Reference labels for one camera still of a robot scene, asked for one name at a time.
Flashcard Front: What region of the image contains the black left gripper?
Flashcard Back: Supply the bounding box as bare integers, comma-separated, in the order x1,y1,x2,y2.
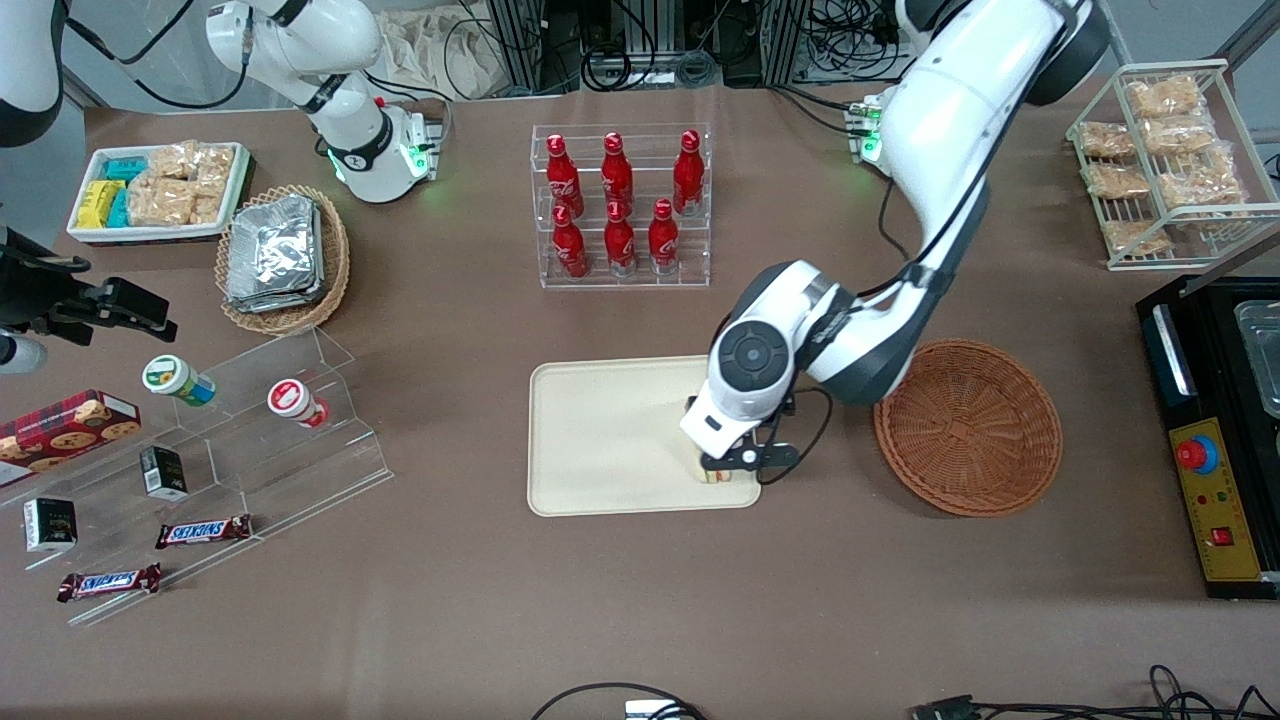
764,393,803,447

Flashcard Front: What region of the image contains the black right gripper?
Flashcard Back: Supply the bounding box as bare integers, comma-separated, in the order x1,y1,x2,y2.
0,228,179,346

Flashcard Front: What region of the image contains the white rectangular snack tray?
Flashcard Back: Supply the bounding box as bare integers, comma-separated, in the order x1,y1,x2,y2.
67,142,251,245

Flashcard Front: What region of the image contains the beige plastic tray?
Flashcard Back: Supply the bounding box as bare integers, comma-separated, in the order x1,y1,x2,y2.
528,354,762,518

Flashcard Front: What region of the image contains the brown wicker basket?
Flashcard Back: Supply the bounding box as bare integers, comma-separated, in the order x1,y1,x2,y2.
874,339,1064,518

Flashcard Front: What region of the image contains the light wicker basket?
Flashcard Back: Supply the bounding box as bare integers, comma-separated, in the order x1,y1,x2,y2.
215,185,351,336

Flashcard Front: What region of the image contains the green lid cup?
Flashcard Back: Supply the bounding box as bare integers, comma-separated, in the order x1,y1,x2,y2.
142,355,216,407

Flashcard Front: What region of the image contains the yellow snack pack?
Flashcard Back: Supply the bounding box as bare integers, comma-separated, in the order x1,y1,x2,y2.
77,180,126,230

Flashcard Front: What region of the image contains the rice cracker bag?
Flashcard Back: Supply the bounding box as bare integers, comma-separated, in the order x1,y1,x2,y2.
148,142,237,183
127,178,224,227

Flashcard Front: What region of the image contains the red tartan cookie box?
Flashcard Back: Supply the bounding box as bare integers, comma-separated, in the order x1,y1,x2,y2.
0,390,142,488

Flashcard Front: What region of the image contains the silver foil packs stack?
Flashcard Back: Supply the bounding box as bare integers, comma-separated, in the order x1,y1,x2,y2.
226,195,326,314

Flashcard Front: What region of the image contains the small black carton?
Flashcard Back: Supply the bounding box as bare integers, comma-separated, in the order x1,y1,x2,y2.
139,446,189,501
23,497,78,554

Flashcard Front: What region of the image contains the clear acrylic bottle rack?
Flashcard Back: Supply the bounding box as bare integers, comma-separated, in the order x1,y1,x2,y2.
531,123,712,291

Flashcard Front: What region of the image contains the red lid cup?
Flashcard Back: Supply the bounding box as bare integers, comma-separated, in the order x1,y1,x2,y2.
267,379,331,430

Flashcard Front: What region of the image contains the red cola bottle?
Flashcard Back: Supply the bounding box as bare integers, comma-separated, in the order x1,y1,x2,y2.
673,130,705,217
604,200,637,278
552,205,589,280
602,132,634,211
648,199,680,276
546,134,584,217

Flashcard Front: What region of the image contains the clear acrylic stepped stand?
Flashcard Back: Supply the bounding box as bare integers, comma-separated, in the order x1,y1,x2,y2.
0,325,394,628

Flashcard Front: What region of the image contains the snickers bar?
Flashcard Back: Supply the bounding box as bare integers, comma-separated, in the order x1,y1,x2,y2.
57,564,162,603
155,515,253,550

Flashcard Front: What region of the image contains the bagged cracker snack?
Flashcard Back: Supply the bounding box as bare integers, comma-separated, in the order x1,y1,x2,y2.
1157,150,1247,212
1080,122,1138,160
1126,77,1203,120
1085,163,1153,200
1140,115,1217,154
1103,220,1173,257

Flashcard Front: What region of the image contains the yellow control panel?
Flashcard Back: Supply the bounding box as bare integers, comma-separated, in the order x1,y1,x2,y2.
1168,418,1266,584

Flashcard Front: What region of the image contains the black yellow control box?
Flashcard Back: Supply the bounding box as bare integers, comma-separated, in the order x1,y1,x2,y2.
1137,275,1280,601

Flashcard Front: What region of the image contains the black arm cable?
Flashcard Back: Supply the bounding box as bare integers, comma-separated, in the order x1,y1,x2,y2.
758,175,993,488

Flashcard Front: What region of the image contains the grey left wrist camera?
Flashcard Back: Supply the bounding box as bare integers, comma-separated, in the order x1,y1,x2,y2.
699,442,801,475

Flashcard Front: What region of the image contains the black looped cable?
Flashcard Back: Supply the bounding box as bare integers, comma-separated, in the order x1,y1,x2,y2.
530,682,707,720

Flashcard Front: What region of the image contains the white wire rack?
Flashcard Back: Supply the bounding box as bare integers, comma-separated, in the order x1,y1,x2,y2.
1066,60,1280,272

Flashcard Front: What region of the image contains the black cable bundle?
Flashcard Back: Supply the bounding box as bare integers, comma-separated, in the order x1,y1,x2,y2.
910,664,1280,720

